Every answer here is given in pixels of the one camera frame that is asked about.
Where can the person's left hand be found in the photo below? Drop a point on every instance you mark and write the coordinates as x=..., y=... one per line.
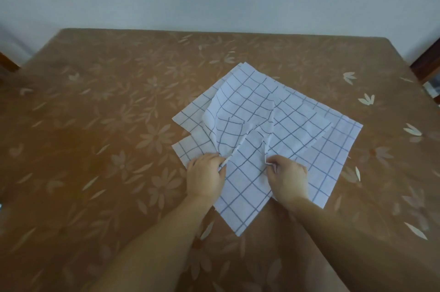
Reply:
x=202, y=178

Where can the dark wooden chair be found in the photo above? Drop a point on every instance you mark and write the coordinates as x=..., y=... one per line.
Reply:
x=426, y=65

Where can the person's left forearm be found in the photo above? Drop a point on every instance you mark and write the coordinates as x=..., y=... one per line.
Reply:
x=154, y=250

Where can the person's right forearm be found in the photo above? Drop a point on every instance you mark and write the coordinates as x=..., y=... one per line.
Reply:
x=357, y=254

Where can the person's right hand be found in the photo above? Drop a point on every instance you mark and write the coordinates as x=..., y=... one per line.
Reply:
x=288, y=180

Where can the brown floral tablecloth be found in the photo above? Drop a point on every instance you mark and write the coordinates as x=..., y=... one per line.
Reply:
x=103, y=130

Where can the person's left fingers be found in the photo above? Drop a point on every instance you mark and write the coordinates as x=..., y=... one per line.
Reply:
x=216, y=163

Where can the brown wooden furniture edge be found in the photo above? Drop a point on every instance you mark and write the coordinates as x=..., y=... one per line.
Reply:
x=7, y=61

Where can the person's right fingers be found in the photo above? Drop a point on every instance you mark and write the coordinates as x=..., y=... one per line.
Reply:
x=275, y=168

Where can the white checked cloth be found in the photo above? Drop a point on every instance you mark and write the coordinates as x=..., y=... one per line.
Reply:
x=264, y=137

